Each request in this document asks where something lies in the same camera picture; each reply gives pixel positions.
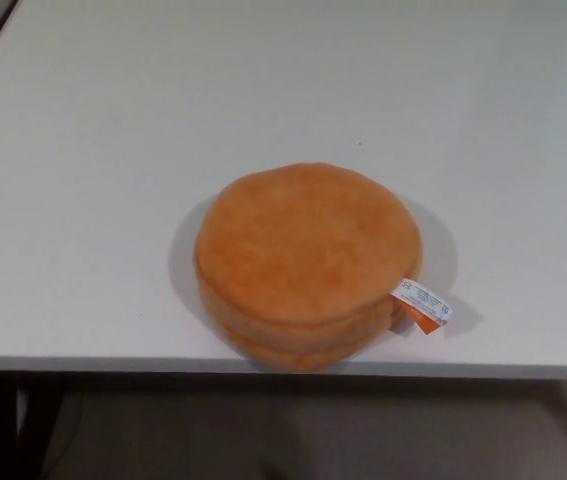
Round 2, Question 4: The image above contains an orange plush soft plate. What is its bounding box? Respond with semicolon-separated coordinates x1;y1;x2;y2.
193;162;456;376

